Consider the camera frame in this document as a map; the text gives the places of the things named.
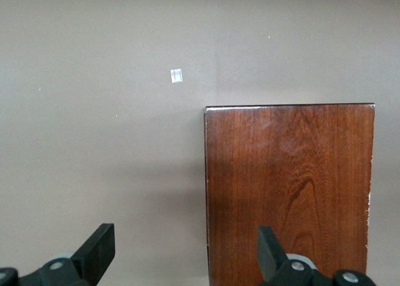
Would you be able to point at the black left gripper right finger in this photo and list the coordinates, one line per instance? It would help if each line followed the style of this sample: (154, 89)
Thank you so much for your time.
(270, 254)

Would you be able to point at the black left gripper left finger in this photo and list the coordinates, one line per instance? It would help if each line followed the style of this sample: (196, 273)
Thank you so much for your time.
(93, 254)

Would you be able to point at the brown wooden cabinet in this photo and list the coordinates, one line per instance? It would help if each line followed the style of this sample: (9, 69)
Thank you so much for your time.
(290, 173)

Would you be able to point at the small grey tape patch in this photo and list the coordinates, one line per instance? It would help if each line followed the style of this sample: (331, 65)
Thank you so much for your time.
(176, 75)

